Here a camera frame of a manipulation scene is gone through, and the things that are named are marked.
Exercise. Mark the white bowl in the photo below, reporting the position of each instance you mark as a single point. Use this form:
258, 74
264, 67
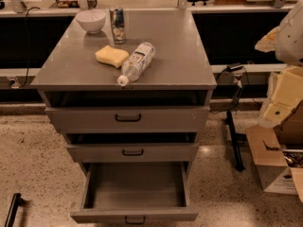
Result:
92, 20

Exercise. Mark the grey top drawer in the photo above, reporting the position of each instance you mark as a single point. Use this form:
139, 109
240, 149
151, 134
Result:
127, 119

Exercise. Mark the black bar on floor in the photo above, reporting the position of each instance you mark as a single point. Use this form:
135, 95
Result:
16, 202

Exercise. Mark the tall metal can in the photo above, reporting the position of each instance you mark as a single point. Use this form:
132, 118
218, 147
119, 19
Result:
117, 25

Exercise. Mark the grey drawer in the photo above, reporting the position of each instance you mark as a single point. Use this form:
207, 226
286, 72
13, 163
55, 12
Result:
127, 119
135, 193
101, 153

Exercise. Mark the grey middle drawer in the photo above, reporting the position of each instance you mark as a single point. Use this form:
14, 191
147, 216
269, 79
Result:
101, 153

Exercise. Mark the yellow sponge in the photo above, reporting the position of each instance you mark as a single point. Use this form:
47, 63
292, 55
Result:
111, 56

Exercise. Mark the clear plastic water bottle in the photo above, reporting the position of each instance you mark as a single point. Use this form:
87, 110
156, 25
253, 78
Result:
136, 64

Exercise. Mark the grey bottom drawer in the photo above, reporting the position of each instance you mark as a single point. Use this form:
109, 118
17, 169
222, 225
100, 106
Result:
135, 193

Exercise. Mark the grey drawer cabinet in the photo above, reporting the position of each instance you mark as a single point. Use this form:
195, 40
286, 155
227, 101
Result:
179, 74

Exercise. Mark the open cardboard box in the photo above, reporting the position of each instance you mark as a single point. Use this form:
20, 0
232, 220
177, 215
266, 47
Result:
277, 154

